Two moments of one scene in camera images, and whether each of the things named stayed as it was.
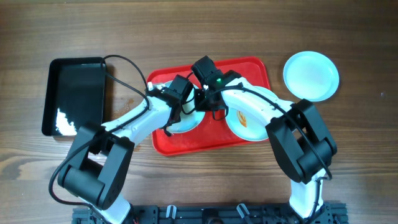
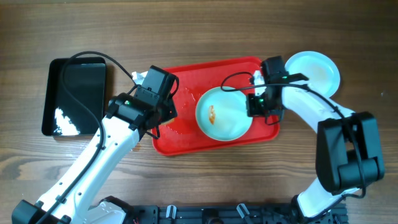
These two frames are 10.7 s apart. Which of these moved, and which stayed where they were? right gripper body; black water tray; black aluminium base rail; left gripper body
Moved: right gripper body; left gripper body
Stayed: black aluminium base rail; black water tray
